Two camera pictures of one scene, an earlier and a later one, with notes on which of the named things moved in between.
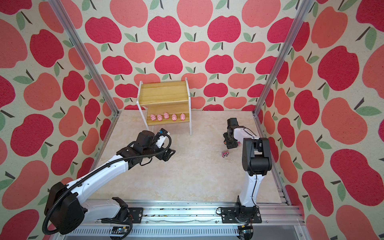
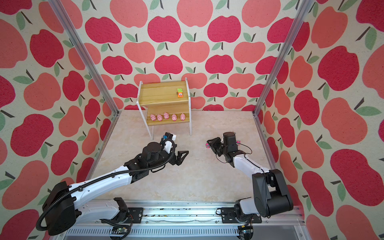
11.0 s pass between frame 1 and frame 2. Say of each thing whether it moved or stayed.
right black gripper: moved
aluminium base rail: stayed
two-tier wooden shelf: stayed
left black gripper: moved
